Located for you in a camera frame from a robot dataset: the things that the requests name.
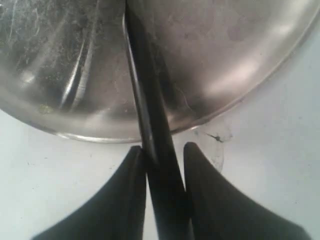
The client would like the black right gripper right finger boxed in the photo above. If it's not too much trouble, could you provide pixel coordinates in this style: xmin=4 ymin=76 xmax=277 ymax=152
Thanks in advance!
xmin=183 ymin=142 xmax=310 ymax=240

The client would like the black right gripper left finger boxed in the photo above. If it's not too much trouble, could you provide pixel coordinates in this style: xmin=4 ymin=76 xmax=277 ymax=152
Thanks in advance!
xmin=34 ymin=146 xmax=147 ymax=240

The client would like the black handled knife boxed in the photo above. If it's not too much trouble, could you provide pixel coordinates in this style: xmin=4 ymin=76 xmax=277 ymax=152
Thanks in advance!
xmin=122 ymin=0 xmax=194 ymax=240

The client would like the round steel plate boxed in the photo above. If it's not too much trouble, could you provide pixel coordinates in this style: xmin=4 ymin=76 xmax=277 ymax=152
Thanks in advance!
xmin=0 ymin=0 xmax=320 ymax=143

